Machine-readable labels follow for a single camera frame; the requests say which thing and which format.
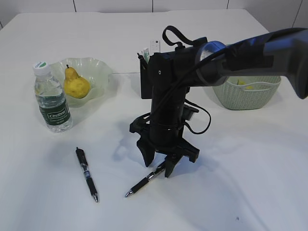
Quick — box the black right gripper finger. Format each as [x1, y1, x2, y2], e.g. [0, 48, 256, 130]
[165, 154, 180, 178]
[137, 138, 155, 167]

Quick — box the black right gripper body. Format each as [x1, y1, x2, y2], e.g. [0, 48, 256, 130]
[129, 46, 202, 162]

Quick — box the clear plastic ruler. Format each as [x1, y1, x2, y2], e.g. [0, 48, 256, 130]
[150, 40, 161, 55]

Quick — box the black pen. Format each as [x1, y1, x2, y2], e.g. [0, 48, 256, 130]
[125, 160, 166, 198]
[137, 53, 148, 70]
[76, 147, 99, 203]

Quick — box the mint green pen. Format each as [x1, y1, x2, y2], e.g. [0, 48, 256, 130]
[143, 48, 150, 63]

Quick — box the yellow white waste paper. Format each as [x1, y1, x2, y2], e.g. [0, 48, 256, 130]
[236, 78, 255, 90]

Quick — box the yellow pear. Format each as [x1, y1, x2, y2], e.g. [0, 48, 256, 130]
[64, 65, 90, 99]

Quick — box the clear plastic water bottle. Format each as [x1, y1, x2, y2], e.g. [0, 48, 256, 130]
[33, 61, 73, 133]

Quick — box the blue grey right robot arm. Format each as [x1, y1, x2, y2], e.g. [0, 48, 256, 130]
[129, 26, 308, 177]

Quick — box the black pen under ruler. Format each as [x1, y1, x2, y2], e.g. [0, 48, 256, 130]
[125, 160, 166, 198]

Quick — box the black square pen holder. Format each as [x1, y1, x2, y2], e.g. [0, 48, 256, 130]
[140, 69, 153, 99]

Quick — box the green woven plastic basket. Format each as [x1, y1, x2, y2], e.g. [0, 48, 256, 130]
[213, 76, 282, 110]

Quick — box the pale green glass plate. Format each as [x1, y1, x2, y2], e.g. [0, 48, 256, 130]
[51, 57, 112, 107]

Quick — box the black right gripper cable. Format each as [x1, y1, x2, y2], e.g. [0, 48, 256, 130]
[137, 25, 231, 135]

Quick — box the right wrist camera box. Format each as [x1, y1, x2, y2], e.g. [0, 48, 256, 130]
[181, 104, 199, 121]

